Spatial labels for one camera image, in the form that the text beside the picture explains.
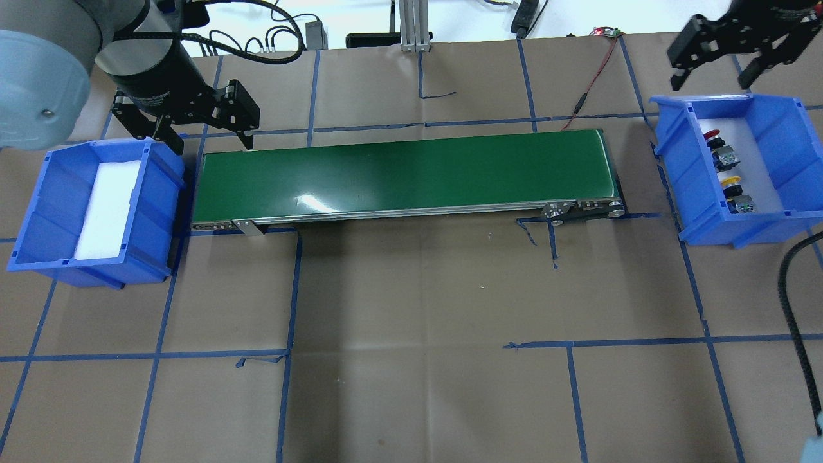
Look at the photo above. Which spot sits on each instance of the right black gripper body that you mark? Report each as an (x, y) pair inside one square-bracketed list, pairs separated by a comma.
[(765, 19)]

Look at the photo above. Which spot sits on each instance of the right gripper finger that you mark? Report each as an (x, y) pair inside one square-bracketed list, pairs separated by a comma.
[(756, 68), (681, 73)]

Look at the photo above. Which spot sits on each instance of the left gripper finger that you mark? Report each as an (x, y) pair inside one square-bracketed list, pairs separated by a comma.
[(165, 133), (247, 138)]

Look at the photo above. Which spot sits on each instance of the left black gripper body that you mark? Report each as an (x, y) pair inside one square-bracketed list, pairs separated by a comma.
[(159, 82)]

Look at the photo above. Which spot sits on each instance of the red mushroom push button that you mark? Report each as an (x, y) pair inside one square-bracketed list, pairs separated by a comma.
[(724, 157)]

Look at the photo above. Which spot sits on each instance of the yellow mushroom push button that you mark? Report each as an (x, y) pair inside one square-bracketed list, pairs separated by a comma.
[(737, 201)]

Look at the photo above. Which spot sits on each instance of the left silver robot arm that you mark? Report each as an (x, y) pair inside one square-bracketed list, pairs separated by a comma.
[(49, 49)]

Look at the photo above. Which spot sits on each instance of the right blue plastic bin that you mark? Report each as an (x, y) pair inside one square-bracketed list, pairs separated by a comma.
[(791, 151)]

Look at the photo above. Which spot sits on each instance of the blue plastic bin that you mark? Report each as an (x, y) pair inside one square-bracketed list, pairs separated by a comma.
[(791, 151), (102, 214)]

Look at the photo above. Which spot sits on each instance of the green conveyor belt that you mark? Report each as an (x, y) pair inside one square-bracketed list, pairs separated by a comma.
[(568, 176)]

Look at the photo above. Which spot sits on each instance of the left blue plastic bin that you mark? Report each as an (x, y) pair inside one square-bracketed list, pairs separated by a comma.
[(102, 214)]

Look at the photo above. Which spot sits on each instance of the black power adapter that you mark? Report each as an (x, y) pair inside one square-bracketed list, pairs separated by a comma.
[(525, 14)]

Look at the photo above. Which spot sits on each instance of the aluminium frame post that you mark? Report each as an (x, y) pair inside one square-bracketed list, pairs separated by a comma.
[(414, 25)]

